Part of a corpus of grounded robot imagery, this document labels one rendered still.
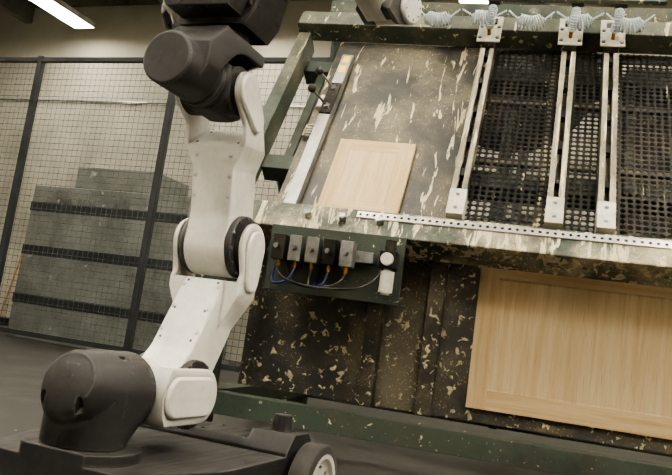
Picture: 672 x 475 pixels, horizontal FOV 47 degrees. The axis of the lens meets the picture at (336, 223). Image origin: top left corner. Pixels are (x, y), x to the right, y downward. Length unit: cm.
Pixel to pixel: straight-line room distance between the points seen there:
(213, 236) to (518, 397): 153
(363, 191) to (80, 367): 174
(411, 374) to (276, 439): 126
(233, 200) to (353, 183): 130
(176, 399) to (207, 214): 44
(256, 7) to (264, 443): 95
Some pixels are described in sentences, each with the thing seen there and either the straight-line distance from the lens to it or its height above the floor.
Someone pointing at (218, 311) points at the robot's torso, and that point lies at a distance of 173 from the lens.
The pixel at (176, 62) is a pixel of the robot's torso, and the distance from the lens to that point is 158.
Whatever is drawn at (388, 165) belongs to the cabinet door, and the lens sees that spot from 304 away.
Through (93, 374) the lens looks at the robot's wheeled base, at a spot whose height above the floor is 32.
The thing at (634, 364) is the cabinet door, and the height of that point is 49.
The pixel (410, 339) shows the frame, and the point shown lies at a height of 46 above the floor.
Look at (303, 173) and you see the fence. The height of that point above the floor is 104.
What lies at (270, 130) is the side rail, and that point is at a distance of 330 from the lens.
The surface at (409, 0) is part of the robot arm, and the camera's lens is 191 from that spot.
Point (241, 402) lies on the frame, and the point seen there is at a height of 16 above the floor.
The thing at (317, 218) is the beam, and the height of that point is 85.
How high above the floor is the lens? 45
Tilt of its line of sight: 8 degrees up
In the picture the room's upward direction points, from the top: 8 degrees clockwise
